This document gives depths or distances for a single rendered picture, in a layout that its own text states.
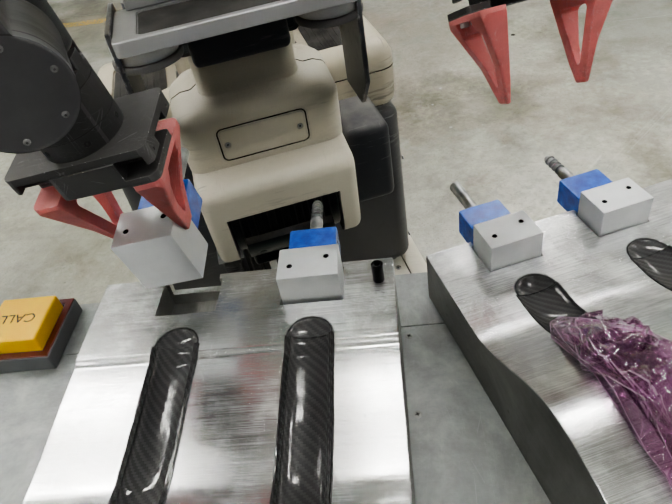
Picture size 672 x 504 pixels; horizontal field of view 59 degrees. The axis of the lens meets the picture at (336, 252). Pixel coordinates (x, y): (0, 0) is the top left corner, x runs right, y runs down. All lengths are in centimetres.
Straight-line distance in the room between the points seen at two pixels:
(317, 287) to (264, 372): 8
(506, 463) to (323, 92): 51
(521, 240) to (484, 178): 158
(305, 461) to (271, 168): 49
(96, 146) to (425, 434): 33
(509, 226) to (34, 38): 40
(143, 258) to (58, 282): 170
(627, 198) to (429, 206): 144
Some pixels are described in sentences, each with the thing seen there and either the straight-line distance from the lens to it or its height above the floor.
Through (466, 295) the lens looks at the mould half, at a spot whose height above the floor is 85.
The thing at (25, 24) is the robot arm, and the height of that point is 116.
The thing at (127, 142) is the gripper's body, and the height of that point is 106.
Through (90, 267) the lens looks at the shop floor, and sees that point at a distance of 217.
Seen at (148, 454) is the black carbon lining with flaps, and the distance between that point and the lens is 46.
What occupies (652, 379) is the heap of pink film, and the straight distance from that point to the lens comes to 40.
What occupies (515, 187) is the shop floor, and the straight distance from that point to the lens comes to 208.
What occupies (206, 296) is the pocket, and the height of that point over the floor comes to 87.
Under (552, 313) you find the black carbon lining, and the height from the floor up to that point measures 85.
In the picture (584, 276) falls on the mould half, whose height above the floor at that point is 86.
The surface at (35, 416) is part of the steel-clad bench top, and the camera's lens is 64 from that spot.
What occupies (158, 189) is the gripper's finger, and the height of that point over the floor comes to 103.
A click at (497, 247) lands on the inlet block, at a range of 53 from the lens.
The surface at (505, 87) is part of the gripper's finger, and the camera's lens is 50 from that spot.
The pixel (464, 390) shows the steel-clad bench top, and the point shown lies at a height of 80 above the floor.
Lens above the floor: 124
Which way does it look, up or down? 41 degrees down
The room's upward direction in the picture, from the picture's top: 11 degrees counter-clockwise
